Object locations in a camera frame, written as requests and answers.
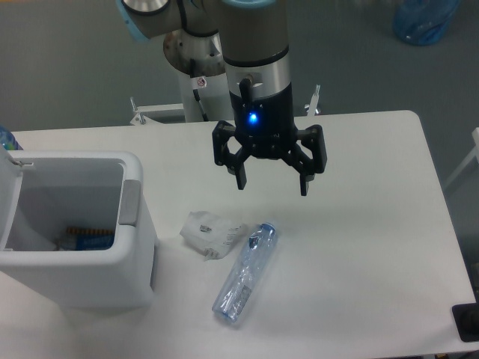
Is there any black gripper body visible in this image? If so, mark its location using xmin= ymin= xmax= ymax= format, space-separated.
xmin=230 ymin=82 xmax=297 ymax=159

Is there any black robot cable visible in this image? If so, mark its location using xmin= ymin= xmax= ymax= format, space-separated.
xmin=189 ymin=58 xmax=210 ymax=123

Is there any black clamp at table edge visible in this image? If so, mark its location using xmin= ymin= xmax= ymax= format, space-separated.
xmin=452 ymin=303 xmax=478 ymax=343

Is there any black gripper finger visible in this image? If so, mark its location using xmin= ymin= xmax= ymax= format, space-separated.
xmin=212 ymin=120 xmax=248 ymax=190
xmin=281 ymin=124 xmax=327 ymax=197

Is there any clear crushed plastic bottle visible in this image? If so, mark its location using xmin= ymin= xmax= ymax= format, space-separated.
xmin=212 ymin=223 xmax=278 ymax=324

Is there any blue plastic bag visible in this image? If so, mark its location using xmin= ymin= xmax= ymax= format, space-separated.
xmin=391 ymin=0 xmax=462 ymax=46

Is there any white trash can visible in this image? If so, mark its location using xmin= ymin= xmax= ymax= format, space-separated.
xmin=1 ymin=150 xmax=156 ymax=308

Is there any white plastic wrapper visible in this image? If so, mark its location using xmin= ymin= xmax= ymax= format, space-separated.
xmin=180 ymin=211 xmax=248 ymax=260

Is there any white frame at right edge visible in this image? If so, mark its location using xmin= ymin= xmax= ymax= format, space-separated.
xmin=442 ymin=127 xmax=478 ymax=192

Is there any blue bottle behind bin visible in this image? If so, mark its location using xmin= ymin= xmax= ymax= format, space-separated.
xmin=0 ymin=126 xmax=23 ymax=150

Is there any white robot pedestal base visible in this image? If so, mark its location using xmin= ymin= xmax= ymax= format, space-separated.
xmin=128 ymin=29 xmax=323 ymax=126

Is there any blue snack package in bin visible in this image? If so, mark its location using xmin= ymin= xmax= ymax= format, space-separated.
xmin=55 ymin=227 xmax=115 ymax=251

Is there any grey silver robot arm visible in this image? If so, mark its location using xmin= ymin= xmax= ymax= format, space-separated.
xmin=117 ymin=1 xmax=327 ymax=195

